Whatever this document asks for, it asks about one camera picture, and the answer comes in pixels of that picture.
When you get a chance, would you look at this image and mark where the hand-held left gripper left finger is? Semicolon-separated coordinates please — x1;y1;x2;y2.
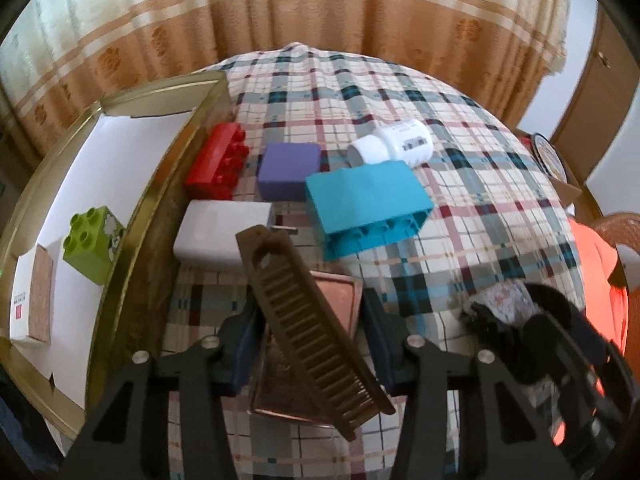
60;305;266;480

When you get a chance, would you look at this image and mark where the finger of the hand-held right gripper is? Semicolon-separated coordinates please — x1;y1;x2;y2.
472;317;538;398

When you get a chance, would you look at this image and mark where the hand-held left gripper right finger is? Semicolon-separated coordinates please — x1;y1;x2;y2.
362;287;546;480

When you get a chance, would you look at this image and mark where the black hair scrunchie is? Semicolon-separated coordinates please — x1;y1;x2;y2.
459;280;536;356

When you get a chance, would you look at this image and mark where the brown comb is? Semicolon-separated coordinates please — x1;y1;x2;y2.
235;225;397;442

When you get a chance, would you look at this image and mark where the white charger plug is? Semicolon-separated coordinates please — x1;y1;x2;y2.
172;200;298;273

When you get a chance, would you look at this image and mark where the teal toy brick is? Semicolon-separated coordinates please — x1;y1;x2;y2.
305;161;435;262

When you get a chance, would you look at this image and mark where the gold tin box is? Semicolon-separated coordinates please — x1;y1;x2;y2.
0;70;233;441

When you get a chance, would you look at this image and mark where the green toy brick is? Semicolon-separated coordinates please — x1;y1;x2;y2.
62;205;126;286

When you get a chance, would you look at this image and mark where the purple cube box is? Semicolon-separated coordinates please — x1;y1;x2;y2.
257;142;322;203

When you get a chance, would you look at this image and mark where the red toy brick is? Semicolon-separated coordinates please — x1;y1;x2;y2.
184;122;251;201

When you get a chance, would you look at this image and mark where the white plastic bottle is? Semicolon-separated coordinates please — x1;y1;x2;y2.
347;119;435;168

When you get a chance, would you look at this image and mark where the white small box red label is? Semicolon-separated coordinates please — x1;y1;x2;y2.
9;244;55;348

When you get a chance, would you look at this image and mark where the orange cushion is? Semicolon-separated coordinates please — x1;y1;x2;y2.
567;215;631;361

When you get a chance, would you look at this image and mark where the plaid tablecloth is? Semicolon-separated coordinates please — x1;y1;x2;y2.
165;42;588;480

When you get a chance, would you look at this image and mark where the wicker chair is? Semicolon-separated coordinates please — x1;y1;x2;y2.
597;210;640;291

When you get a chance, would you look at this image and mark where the round cookie tin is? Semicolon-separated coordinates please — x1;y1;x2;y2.
531;132;568;183

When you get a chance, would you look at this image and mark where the white paper liner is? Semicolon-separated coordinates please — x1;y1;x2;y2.
10;105;201;386

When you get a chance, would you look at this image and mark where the wooden door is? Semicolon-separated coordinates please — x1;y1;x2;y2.
550;7;640;186

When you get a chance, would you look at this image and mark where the beige and orange curtain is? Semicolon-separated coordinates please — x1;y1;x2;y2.
0;0;576;161

